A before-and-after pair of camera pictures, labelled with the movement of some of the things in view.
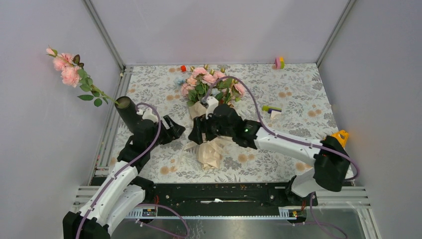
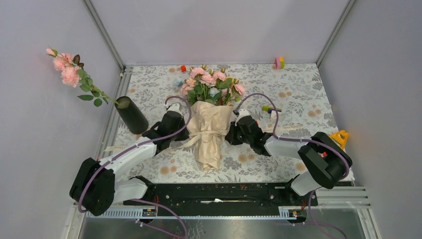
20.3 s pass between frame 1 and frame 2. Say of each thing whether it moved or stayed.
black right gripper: moved
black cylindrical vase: stayed
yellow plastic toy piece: stayed
